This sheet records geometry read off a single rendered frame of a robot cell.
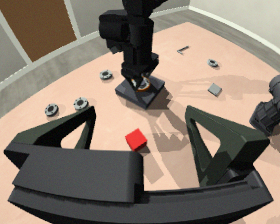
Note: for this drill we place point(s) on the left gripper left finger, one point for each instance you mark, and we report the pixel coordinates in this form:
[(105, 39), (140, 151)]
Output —
[(52, 133)]

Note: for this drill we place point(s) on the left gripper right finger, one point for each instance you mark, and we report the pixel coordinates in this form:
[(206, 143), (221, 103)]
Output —
[(239, 144)]

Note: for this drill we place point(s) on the grey round flange with orange rim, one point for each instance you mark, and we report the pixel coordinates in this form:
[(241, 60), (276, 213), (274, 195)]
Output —
[(145, 87)]

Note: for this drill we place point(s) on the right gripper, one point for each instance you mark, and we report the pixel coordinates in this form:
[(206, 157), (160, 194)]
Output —
[(144, 61)]

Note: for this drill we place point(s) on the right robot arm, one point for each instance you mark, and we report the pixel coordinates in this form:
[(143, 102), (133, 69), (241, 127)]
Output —
[(114, 28)]

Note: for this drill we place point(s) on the red cube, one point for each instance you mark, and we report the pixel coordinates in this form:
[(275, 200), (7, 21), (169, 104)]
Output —
[(136, 140)]

